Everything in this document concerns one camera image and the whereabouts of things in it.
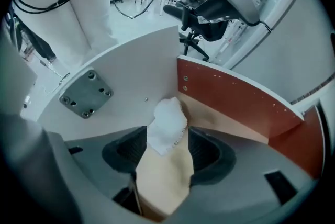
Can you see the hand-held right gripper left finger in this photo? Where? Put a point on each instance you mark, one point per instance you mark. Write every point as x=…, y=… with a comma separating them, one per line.
x=117, y=152

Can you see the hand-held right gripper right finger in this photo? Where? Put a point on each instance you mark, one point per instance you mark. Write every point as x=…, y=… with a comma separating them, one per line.
x=209, y=157

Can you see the white cloth piece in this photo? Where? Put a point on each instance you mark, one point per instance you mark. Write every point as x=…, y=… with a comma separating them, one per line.
x=167, y=123

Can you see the white drawer with brown inside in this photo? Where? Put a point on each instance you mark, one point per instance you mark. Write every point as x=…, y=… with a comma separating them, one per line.
x=125, y=73

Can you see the black office chair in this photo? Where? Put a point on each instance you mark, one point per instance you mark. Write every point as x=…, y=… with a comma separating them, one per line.
x=209, y=30

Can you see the person's white trousers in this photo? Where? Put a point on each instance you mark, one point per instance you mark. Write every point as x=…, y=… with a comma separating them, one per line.
x=78, y=21

